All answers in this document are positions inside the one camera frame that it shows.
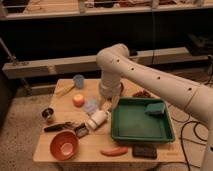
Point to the orange plastic bowl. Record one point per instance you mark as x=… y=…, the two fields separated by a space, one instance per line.
x=64 y=145

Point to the blue plastic cup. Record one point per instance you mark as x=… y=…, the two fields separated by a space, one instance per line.
x=78 y=81

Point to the dark rectangular sponge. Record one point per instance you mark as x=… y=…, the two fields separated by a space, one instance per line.
x=145 y=151

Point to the yellow banana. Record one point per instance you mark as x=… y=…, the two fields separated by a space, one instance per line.
x=64 y=90

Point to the small metal cup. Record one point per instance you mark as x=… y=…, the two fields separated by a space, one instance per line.
x=48 y=114

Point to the dark brown utensil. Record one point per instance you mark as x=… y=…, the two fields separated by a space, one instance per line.
x=61 y=126

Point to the white plastic bottle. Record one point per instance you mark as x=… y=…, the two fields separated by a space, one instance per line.
x=97 y=119

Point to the small dark box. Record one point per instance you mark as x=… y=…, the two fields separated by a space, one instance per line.
x=81 y=130

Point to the long metal beam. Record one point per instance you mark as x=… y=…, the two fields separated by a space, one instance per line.
x=36 y=68

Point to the orange carrot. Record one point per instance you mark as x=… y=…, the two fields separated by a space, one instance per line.
x=115 y=152

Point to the purple bowl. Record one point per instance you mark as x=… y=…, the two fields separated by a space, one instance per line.
x=122 y=88

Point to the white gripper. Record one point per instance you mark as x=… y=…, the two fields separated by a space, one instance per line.
x=109 y=93

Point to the clear plastic bag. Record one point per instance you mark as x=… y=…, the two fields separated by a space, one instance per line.
x=90 y=106

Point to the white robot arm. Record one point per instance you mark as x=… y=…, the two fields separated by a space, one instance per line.
x=192 y=97

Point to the orange round fruit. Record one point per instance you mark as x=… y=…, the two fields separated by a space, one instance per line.
x=78 y=100

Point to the wooden table board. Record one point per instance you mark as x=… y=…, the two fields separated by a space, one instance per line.
x=90 y=145

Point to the green sponge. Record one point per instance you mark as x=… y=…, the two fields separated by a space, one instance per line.
x=155 y=108

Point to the green plastic tray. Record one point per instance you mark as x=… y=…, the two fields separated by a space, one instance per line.
x=130 y=123

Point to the red brown food pile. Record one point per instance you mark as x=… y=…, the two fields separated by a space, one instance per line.
x=142 y=94

